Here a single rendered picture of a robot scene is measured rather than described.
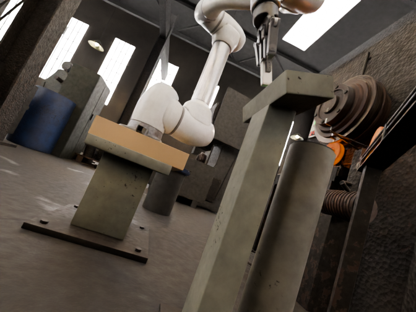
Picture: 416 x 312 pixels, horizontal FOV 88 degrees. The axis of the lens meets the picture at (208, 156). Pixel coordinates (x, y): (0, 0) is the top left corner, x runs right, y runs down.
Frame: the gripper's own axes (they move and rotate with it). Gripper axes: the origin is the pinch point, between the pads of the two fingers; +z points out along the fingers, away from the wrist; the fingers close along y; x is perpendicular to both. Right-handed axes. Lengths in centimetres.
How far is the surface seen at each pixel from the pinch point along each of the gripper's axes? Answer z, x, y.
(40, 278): 53, 54, 0
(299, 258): 48.9, -3.2, -9.2
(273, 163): 27.3, 4.9, -12.4
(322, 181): 31.0, -10.1, -9.2
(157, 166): 26.8, 30.9, 27.7
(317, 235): 56, -41, 33
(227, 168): 11, -94, 350
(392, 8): -500, -644, 432
